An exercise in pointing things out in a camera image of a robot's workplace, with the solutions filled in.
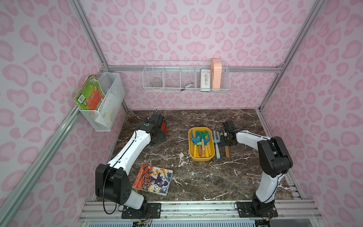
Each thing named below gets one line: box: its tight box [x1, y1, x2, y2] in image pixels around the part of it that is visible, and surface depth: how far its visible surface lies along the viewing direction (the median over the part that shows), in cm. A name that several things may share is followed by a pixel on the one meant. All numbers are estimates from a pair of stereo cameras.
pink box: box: [210, 58, 223, 90], surface depth 85 cm
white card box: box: [200, 69, 211, 92], surface depth 93 cm
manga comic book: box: [131, 164, 174, 197], surface depth 84 cm
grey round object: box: [152, 81, 163, 88], surface depth 98 cm
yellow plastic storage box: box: [188, 126, 216, 162], surface depth 97 cm
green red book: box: [73, 74, 105, 111], surface depth 73 cm
